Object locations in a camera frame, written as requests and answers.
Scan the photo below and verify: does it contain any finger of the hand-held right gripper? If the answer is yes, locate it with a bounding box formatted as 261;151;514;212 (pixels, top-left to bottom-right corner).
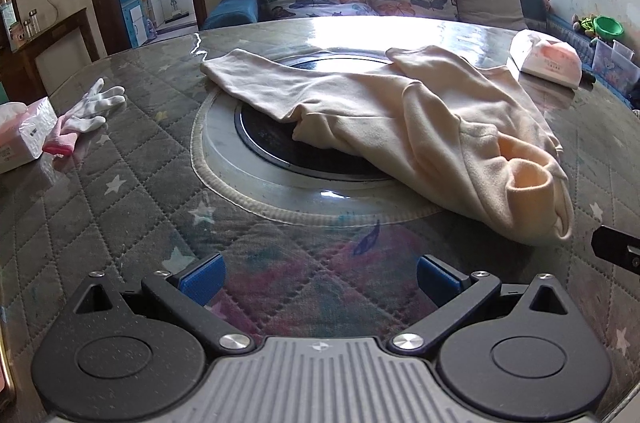
590;225;640;274

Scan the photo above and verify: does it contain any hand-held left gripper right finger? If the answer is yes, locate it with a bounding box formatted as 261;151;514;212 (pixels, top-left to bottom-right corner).
389;254;572;356

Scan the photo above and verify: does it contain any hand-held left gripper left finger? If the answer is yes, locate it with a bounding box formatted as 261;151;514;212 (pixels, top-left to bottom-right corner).
73;252;254;357

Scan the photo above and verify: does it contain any cream fleece garment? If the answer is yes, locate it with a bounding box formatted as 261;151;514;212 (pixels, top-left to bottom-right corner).
200;45;575;247

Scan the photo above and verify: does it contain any glass turntable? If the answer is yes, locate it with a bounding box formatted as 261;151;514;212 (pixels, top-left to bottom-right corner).
190;52;501;228

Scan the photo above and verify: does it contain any black turntable base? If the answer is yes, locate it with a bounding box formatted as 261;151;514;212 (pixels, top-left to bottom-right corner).
235;57;401;182

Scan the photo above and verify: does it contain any clear plastic storage box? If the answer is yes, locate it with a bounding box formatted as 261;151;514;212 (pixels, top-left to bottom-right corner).
592;38;640;98

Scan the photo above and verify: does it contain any white and pink tissue box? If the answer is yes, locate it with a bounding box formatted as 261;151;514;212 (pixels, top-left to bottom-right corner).
507;29;584;90

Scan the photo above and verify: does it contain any white glove with pink cuff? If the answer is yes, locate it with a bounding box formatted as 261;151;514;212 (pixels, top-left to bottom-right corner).
42;78;126;158

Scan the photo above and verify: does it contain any green plastic bowl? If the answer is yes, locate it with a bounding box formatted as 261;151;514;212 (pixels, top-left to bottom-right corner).
592;15;626;40

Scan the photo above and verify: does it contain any pink tissue pack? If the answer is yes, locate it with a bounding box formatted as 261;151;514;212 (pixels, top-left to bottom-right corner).
0;97;59;174

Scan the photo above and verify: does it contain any wooden chair with white back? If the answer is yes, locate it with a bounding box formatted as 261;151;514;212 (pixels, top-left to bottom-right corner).
20;8;103;104

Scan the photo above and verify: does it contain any blue printed box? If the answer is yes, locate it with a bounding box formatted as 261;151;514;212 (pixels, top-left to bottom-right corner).
118;0;154;49

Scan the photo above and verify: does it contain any blue sofa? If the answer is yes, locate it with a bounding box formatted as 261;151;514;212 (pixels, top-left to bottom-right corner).
200;0;640;111

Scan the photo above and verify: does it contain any beige cushion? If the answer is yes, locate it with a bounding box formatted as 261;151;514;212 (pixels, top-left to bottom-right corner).
452;0;529;32

